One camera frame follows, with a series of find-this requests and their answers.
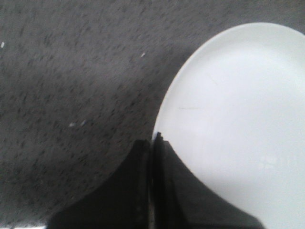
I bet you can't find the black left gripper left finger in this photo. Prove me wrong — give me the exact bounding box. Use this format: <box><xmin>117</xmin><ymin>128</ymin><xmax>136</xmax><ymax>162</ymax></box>
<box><xmin>47</xmin><ymin>140</ymin><xmax>150</xmax><ymax>229</ymax></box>

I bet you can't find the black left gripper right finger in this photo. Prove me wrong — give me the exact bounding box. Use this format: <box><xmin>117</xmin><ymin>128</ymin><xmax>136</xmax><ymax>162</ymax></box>
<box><xmin>151</xmin><ymin>133</ymin><xmax>263</xmax><ymax>229</ymax></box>

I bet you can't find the white round plate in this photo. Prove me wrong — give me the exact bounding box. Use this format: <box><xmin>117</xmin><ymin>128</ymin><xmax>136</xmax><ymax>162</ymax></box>
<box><xmin>153</xmin><ymin>23</ymin><xmax>305</xmax><ymax>229</ymax></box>

